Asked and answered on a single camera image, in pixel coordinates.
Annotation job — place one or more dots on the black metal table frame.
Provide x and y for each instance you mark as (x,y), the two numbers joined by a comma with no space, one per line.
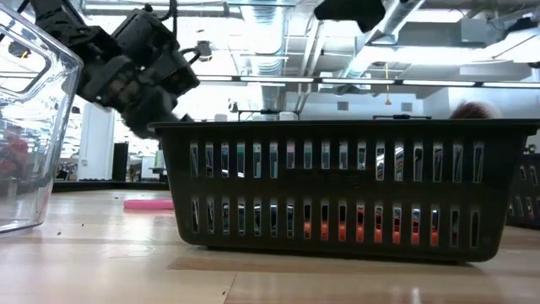
(109,185)

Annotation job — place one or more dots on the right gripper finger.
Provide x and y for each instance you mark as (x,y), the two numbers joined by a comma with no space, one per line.
(350,10)

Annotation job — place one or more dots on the ceiling light rail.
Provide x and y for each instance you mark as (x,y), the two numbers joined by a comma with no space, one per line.
(274,79)

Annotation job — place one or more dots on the yellow hanging cone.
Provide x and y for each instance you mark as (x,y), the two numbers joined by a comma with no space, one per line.
(387,101)

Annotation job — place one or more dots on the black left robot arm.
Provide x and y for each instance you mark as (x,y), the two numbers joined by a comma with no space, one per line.
(63,21)

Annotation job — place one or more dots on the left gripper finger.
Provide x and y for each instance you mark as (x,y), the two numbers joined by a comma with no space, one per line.
(147,116)

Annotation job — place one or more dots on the black ceiling dome camera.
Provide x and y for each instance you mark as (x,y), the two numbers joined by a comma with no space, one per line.
(204,50)

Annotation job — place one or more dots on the person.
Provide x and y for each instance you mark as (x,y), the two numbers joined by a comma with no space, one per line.
(472,110)

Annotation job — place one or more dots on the black background box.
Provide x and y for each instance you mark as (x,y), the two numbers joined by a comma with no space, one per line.
(120,160)

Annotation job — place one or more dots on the clear plastic container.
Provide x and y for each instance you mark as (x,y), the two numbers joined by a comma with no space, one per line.
(42,126)

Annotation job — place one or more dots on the white column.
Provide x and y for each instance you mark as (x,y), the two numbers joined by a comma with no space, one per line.
(96,148)

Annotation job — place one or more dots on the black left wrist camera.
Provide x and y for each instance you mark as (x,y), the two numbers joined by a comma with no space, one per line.
(179,72)

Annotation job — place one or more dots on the ribbed silver ventilation duct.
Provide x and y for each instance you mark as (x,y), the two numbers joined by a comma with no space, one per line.
(266,34)

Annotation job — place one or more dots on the black slotted plastic basket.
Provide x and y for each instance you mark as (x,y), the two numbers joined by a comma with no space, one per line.
(525,194)
(337,186)

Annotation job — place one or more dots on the black background frame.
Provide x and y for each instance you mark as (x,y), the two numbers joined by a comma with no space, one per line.
(270,112)
(402,116)

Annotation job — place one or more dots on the smooth silver ventilation duct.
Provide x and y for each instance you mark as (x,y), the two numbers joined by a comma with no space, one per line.
(401,10)

